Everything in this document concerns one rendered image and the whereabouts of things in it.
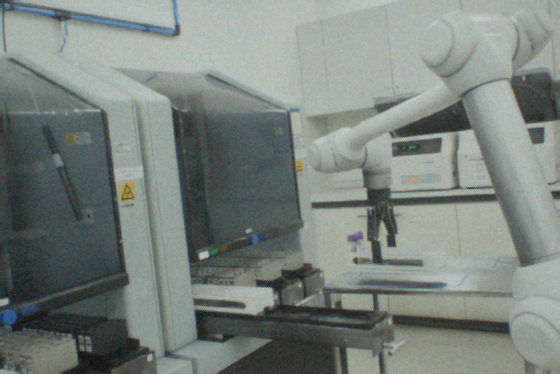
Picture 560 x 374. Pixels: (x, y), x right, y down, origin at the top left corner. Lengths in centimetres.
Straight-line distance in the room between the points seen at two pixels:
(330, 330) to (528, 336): 51
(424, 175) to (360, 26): 121
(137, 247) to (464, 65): 91
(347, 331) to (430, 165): 244
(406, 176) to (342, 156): 224
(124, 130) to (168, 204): 25
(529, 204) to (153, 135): 96
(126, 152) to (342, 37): 303
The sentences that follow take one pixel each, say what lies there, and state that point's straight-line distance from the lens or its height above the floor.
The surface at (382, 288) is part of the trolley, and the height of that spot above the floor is 82.
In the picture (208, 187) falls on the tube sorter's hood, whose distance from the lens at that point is 175.
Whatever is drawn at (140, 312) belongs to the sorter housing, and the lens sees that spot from 158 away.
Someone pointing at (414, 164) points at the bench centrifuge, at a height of 108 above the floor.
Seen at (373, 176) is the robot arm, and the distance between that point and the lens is 178.
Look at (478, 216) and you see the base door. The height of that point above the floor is 73.
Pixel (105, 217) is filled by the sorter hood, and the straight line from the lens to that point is 147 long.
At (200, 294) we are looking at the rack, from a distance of 174.
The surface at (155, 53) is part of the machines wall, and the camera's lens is 330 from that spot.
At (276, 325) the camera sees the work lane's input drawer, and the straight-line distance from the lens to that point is 158.
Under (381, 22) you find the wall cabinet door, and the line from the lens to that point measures 427.
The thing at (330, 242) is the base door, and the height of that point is 58.
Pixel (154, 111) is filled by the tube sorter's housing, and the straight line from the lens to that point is 163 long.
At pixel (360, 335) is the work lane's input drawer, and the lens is 147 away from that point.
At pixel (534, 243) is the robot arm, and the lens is 124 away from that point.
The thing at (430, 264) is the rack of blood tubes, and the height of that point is 89.
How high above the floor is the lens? 125
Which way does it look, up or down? 3 degrees down
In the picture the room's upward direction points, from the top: 6 degrees counter-clockwise
